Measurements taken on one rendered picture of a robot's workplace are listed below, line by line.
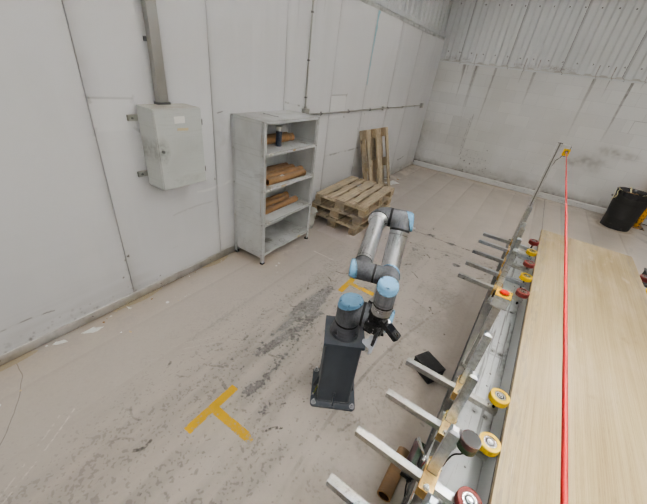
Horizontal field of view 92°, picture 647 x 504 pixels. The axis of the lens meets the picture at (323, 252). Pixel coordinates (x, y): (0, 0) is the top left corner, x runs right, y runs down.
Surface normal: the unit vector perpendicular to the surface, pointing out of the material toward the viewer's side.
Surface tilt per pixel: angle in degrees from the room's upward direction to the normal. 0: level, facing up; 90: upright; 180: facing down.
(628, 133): 90
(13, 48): 90
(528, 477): 0
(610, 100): 90
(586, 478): 0
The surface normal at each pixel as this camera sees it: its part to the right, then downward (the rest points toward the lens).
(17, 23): 0.83, 0.36
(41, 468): 0.11, -0.85
